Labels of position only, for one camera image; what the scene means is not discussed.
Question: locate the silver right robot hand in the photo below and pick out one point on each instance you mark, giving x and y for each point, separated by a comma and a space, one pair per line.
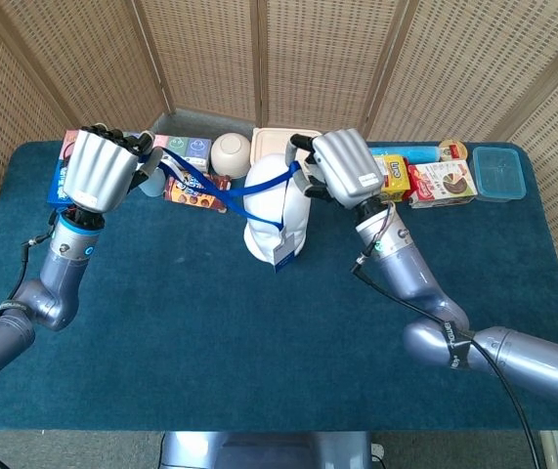
347, 166

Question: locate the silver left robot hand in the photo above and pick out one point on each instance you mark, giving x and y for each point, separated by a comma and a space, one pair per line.
98, 171

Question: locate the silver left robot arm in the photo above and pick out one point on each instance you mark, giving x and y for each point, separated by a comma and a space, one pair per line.
58, 278

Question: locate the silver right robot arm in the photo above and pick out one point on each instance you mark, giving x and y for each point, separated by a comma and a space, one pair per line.
405, 273

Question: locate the blue Oreo cookie box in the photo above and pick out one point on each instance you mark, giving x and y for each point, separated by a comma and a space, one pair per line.
56, 190

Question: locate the yellow Lipo snack bag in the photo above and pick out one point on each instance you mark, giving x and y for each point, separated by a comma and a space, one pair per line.
398, 176

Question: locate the light blue plastic pitcher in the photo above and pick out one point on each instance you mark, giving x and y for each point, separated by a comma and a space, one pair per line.
154, 188

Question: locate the white foam mannequin head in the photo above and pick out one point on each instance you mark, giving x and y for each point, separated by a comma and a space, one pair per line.
298, 210

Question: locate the light blue roll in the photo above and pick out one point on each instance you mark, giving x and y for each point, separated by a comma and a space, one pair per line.
415, 152

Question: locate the beige lidded lunch box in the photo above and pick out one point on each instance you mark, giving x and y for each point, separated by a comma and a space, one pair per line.
273, 141

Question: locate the brown Hello Panda box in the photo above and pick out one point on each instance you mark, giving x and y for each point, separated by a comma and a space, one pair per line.
185, 193

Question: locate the red white pie box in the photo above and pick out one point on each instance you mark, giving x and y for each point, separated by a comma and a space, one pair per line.
444, 185

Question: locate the pastel smiley multipack box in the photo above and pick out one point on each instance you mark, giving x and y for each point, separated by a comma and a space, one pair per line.
195, 146

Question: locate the small cup yellow red lid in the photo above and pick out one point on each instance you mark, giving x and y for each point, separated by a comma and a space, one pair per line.
453, 150

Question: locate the beige bowl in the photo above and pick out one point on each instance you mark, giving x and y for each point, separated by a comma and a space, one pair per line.
229, 154

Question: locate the woven rattan folding screen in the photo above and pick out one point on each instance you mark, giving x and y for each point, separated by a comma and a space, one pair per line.
308, 49

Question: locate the teal plastic food container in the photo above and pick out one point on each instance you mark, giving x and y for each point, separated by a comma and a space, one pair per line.
498, 173

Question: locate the blue table cloth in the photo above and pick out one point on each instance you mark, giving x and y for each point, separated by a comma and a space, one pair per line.
210, 342

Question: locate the grey robot torso base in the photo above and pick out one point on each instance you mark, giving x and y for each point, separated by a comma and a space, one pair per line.
259, 452

